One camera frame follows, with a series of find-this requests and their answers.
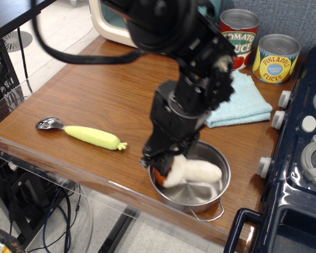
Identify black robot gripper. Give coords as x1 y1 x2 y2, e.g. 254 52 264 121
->
140 80 209 176

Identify plush mushroom toy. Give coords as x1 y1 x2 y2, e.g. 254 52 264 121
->
154 154 222 188

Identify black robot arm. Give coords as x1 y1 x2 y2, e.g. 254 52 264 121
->
40 1 235 176

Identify teal toy microwave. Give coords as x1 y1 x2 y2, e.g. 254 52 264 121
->
89 1 221 54

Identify white stove knob top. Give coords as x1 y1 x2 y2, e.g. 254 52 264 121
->
278 90 291 109

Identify white stove knob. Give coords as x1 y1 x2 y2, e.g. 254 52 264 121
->
256 157 272 179
271 111 285 130
278 90 291 109

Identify dark blue toy stove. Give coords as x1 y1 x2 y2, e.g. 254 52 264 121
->
224 46 316 252

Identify silver metal pot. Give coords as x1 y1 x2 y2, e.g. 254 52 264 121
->
149 141 231 222

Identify white stove knob bottom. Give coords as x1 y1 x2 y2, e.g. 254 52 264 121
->
256 157 272 179

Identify light blue folded cloth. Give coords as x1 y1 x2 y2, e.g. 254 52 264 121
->
207 70 273 128

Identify white stove knob middle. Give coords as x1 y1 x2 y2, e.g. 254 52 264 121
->
271 111 285 130

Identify pineapple slices can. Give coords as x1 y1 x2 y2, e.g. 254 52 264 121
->
252 34 301 84

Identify clear acrylic table guard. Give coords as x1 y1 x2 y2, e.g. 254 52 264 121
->
0 39 227 247

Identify tomato sauce can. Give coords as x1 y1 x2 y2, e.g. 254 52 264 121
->
219 8 260 70

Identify black desk at left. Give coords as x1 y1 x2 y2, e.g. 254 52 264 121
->
0 0 57 106

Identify spoon with green handle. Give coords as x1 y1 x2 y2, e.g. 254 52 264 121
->
35 116 127 151

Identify black cable bundle under table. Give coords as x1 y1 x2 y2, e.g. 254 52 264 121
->
26 184 82 253

